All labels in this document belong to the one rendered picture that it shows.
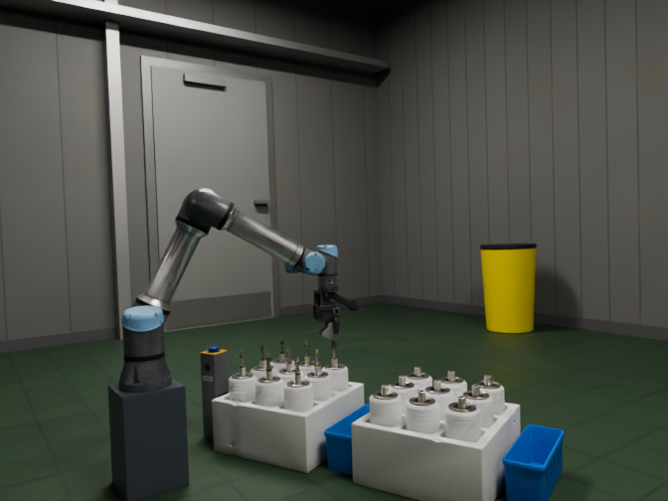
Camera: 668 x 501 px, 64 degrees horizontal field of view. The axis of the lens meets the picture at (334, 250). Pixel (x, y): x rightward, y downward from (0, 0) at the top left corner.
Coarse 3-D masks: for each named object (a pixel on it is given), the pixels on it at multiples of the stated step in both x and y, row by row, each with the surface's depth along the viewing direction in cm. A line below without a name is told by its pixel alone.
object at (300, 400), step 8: (288, 392) 170; (296, 392) 169; (304, 392) 169; (312, 392) 173; (288, 400) 170; (296, 400) 169; (304, 400) 169; (312, 400) 172; (288, 408) 170; (296, 408) 169; (304, 408) 169
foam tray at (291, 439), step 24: (360, 384) 196; (216, 408) 182; (240, 408) 177; (264, 408) 172; (312, 408) 171; (336, 408) 179; (216, 432) 183; (240, 432) 177; (264, 432) 172; (288, 432) 167; (312, 432) 166; (240, 456) 178; (264, 456) 172; (288, 456) 167; (312, 456) 166
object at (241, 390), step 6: (252, 378) 184; (234, 384) 181; (240, 384) 181; (246, 384) 181; (252, 384) 183; (234, 390) 182; (240, 390) 181; (246, 390) 181; (252, 390) 183; (234, 396) 182; (240, 396) 181; (246, 396) 181; (252, 396) 183
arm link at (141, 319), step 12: (132, 312) 157; (144, 312) 157; (156, 312) 158; (132, 324) 154; (144, 324) 154; (156, 324) 157; (132, 336) 154; (144, 336) 154; (156, 336) 156; (132, 348) 154; (144, 348) 154; (156, 348) 156
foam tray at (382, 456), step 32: (512, 416) 160; (352, 448) 156; (384, 448) 150; (416, 448) 145; (448, 448) 140; (480, 448) 135; (384, 480) 151; (416, 480) 145; (448, 480) 140; (480, 480) 135
